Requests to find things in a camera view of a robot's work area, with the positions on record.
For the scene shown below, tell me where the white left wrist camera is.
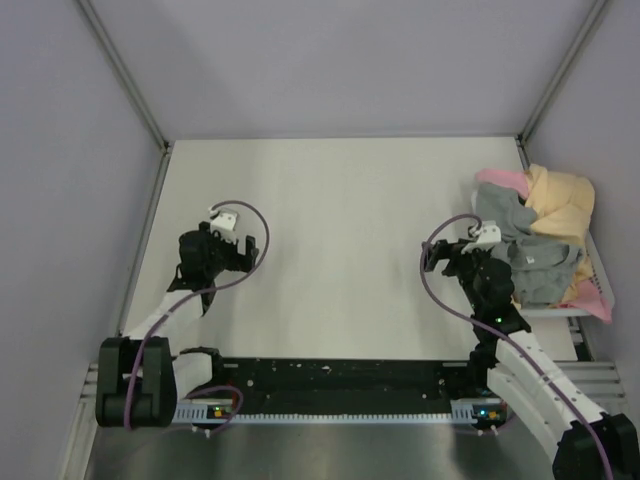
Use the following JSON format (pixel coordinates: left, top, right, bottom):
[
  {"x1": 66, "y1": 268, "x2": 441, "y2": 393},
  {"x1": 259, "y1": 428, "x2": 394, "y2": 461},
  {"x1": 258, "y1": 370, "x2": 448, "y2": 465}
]
[{"x1": 209, "y1": 208, "x2": 239, "y2": 235}]

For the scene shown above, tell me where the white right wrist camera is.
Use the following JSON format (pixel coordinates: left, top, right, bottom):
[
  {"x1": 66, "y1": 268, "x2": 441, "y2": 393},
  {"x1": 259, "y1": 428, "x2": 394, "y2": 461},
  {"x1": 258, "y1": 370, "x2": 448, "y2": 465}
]
[{"x1": 462, "y1": 221, "x2": 502, "y2": 254}]

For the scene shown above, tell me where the grey slotted cable duct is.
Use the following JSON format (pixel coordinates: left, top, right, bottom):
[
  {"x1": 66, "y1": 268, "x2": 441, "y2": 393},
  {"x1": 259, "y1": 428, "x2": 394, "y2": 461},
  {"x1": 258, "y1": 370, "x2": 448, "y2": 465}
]
[{"x1": 171, "y1": 398, "x2": 508, "y2": 427}]

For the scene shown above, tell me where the left aluminium corner post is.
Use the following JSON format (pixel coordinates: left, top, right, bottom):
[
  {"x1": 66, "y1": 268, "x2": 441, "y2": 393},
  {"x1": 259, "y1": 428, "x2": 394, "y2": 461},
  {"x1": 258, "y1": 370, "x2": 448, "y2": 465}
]
[{"x1": 74, "y1": 0, "x2": 170, "y2": 153}]

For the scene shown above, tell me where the grey t shirt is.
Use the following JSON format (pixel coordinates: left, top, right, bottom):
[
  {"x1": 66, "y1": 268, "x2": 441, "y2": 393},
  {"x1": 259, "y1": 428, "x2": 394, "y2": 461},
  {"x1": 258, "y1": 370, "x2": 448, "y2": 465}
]
[{"x1": 475, "y1": 183, "x2": 585, "y2": 308}]

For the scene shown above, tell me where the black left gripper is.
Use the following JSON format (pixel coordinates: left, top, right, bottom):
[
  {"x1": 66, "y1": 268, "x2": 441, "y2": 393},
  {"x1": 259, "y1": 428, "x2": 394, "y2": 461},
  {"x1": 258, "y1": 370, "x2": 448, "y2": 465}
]
[{"x1": 199, "y1": 221, "x2": 257, "y2": 278}]

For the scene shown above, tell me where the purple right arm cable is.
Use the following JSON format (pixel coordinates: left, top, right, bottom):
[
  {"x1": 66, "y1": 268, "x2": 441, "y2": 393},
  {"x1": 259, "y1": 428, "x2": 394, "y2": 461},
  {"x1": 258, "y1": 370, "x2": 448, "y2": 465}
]
[{"x1": 420, "y1": 213, "x2": 617, "y2": 480}]

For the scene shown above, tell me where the yellow t shirt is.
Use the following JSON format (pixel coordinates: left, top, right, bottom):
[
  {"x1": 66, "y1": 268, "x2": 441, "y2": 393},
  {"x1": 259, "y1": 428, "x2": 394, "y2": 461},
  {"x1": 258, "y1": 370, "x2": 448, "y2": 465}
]
[{"x1": 525, "y1": 164, "x2": 595, "y2": 304}]

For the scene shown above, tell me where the pink t shirt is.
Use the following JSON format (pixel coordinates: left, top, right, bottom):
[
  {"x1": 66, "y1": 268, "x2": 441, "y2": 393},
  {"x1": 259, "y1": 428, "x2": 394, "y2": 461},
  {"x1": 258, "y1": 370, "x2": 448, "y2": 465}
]
[{"x1": 475, "y1": 169, "x2": 612, "y2": 323}]

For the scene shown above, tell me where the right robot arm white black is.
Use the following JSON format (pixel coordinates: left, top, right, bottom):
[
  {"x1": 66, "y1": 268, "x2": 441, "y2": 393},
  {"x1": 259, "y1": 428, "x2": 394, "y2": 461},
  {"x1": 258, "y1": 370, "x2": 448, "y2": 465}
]
[{"x1": 421, "y1": 240, "x2": 639, "y2": 479}]

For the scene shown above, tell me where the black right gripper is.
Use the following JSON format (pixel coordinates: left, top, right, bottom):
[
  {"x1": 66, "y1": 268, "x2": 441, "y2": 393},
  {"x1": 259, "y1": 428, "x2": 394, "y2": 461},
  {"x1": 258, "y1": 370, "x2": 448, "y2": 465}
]
[{"x1": 422, "y1": 238, "x2": 489, "y2": 312}]

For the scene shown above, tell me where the aluminium corner post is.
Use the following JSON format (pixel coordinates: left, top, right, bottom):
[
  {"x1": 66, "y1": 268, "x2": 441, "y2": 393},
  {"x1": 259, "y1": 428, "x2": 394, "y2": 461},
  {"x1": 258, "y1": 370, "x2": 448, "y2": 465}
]
[
  {"x1": 517, "y1": 0, "x2": 613, "y2": 147},
  {"x1": 74, "y1": 0, "x2": 170, "y2": 153}
]

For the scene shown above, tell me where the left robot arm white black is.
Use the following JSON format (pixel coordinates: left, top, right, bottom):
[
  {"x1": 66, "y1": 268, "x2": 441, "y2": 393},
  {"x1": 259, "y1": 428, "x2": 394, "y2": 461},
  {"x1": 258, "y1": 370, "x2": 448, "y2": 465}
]
[{"x1": 95, "y1": 222, "x2": 259, "y2": 429}]

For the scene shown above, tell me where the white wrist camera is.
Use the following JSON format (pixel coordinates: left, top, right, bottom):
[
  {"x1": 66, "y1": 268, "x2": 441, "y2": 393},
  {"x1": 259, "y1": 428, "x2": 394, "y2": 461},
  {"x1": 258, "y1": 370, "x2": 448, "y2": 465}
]
[
  {"x1": 209, "y1": 208, "x2": 239, "y2": 235},
  {"x1": 462, "y1": 221, "x2": 502, "y2": 254}
]

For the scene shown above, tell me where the right aluminium corner post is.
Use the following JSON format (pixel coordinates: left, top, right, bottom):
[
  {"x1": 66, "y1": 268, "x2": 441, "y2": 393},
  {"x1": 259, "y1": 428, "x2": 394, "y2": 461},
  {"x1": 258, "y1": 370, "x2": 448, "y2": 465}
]
[{"x1": 517, "y1": 0, "x2": 613, "y2": 147}]

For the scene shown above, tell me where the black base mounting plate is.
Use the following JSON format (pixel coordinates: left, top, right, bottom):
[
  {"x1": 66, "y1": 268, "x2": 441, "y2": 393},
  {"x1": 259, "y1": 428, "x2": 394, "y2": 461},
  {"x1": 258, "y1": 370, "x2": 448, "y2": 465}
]
[{"x1": 194, "y1": 357, "x2": 494, "y2": 415}]

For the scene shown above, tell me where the white laundry basket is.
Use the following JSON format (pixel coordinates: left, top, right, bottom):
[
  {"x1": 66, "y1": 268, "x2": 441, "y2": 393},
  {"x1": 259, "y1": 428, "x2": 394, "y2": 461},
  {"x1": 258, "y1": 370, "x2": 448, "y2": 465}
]
[{"x1": 471, "y1": 187, "x2": 611, "y2": 321}]

